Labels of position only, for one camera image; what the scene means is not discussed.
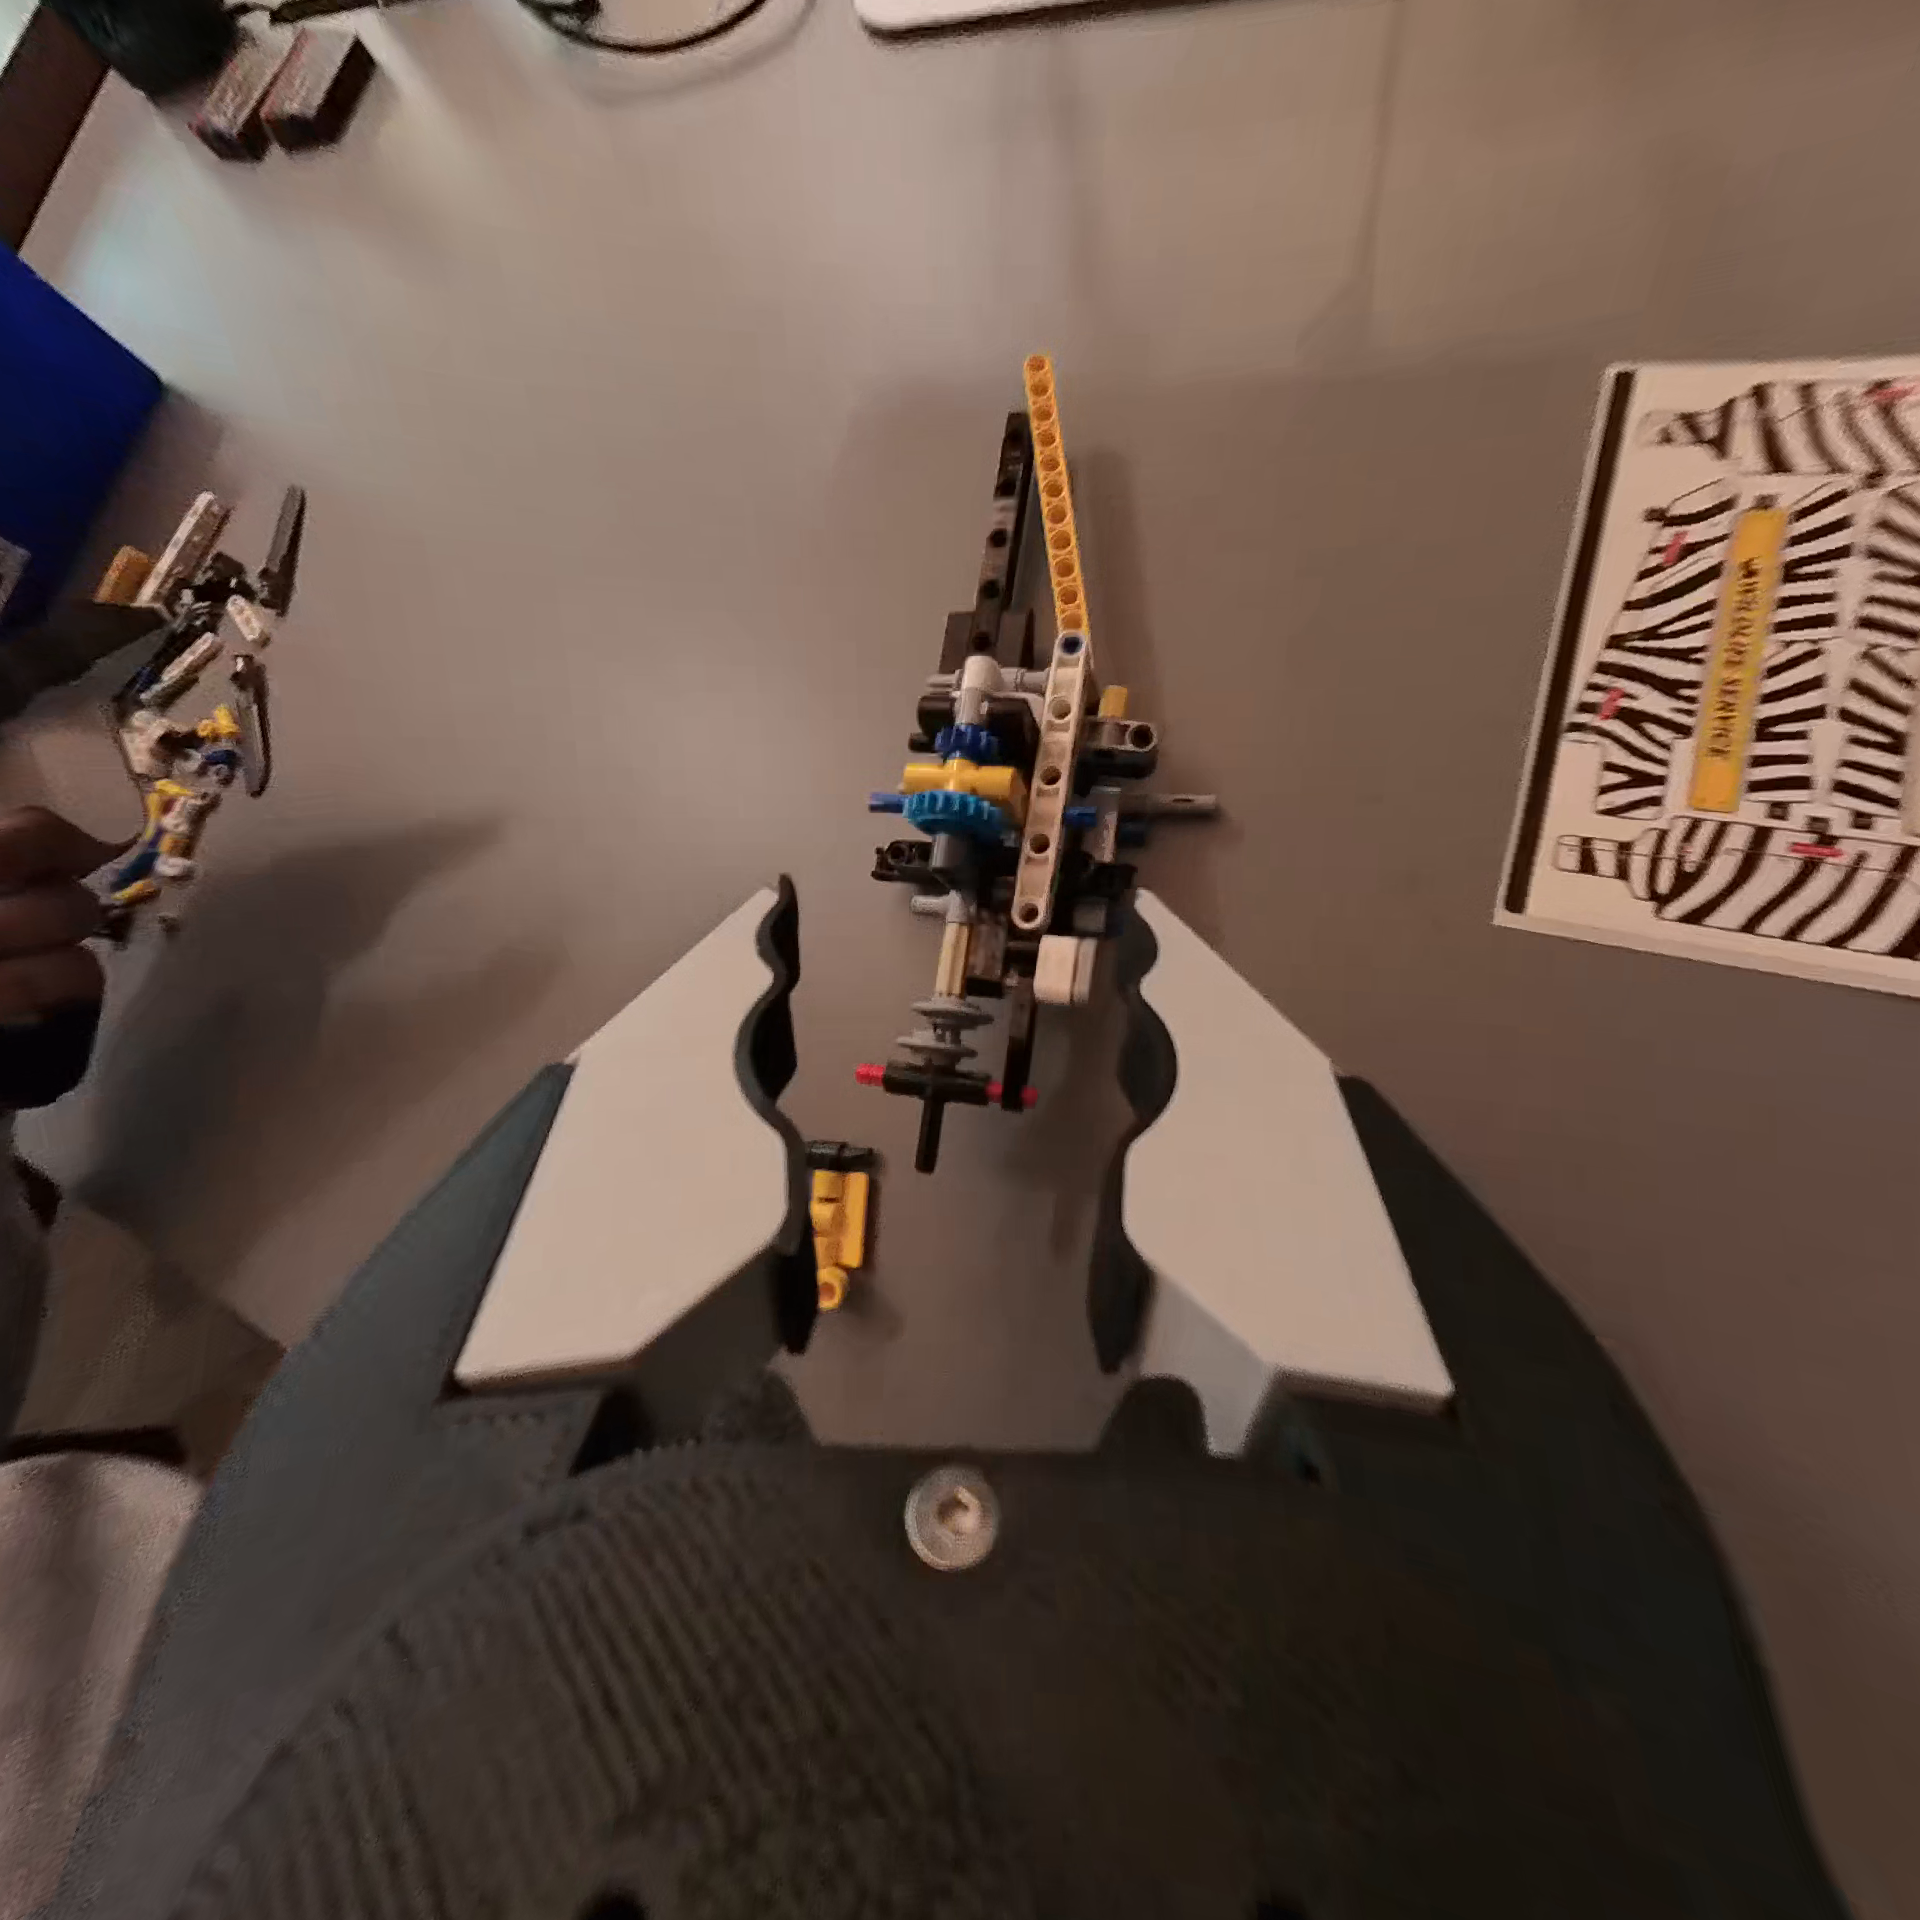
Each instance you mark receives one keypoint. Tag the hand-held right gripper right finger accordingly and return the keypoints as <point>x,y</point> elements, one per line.
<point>1276,1214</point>

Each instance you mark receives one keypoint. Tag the person's left hand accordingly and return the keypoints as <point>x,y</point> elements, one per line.
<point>43,946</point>

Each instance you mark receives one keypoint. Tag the blue box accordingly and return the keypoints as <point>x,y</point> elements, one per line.
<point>67,451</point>

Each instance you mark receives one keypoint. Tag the pile of loose lego pieces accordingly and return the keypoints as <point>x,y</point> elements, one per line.
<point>188,706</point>

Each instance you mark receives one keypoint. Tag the white flat device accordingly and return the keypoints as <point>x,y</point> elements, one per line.
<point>1020,13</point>

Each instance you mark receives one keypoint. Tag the small yellow lego piece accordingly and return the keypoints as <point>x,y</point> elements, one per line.
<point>840,1223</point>

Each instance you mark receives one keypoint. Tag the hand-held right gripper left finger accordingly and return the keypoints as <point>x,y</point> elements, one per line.
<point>628,1186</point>

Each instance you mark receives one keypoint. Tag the partly built lego vehicle frame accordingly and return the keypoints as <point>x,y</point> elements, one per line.
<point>1049,750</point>

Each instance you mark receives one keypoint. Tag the zebra striped sticker sheet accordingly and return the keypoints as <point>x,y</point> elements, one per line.
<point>1739,676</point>

